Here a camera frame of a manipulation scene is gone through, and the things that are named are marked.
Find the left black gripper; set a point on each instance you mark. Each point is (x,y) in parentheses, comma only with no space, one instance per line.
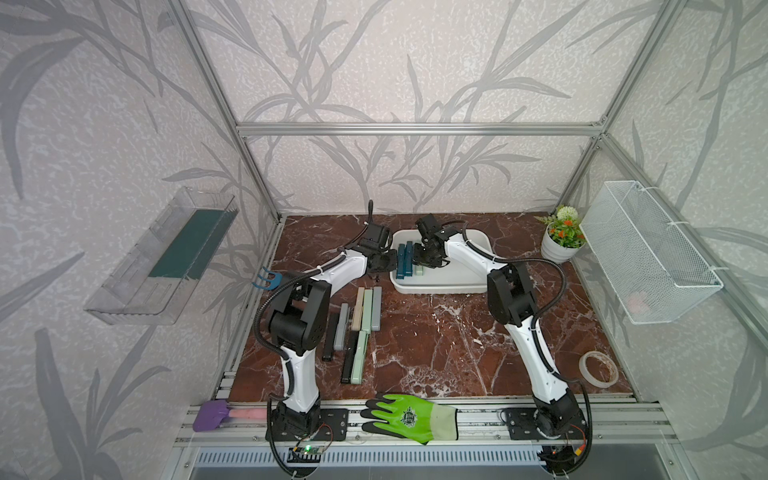
(393,261)

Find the black pruning pliers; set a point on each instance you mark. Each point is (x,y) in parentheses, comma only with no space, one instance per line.
(349,356)
(330,334)

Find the light green pliers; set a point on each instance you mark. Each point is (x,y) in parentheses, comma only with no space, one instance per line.
(367,311)
(359,358)

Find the clear plastic wall shelf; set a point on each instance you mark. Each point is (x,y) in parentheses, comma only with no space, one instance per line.
(153,283)

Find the small potted flower plant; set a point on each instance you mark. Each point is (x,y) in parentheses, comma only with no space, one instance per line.
(563,237)

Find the teal pruning pliers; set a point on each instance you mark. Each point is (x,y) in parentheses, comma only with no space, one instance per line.
(408,259)
(401,262)

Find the black pruning pliers lower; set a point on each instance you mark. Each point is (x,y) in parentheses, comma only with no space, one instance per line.
(349,356)

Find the blue garden hand rake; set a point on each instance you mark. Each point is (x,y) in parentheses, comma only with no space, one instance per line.
(267,280)

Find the grey pruning pliers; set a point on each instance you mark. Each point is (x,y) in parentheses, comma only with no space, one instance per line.
(341,327)
(376,309)

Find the grey pruning pliers left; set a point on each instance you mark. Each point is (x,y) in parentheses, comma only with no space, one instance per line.
(341,327)

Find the light green pliers lower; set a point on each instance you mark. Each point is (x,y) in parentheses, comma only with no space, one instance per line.
(359,358)

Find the black pruning pliers far left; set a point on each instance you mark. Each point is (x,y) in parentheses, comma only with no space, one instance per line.
(330,334)

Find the green black work glove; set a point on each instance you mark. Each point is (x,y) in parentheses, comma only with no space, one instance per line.
(410,417)

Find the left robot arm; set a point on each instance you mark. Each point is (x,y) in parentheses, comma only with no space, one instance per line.
(293,320)

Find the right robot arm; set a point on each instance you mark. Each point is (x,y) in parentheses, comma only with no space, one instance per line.
(512,303)

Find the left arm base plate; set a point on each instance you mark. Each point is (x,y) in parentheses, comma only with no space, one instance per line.
(327,424)

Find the roll of clear tape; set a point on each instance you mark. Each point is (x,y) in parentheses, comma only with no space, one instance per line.
(599,369)

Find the light green pliers upper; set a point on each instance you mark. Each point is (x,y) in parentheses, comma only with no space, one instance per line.
(367,311)

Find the purple pink garden trowel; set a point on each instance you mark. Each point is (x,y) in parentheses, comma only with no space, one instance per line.
(212,414)

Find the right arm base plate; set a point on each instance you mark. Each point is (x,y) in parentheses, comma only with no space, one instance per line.
(521,424)

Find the white wire mesh basket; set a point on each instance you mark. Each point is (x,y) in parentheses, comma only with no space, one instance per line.
(655,270)

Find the grey pruning pliers right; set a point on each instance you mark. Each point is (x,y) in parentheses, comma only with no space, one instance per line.
(376,309)

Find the beige pruning pliers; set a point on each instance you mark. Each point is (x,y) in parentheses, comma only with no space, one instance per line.
(356,323)

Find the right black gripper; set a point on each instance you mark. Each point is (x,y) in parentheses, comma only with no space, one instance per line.
(418,262)

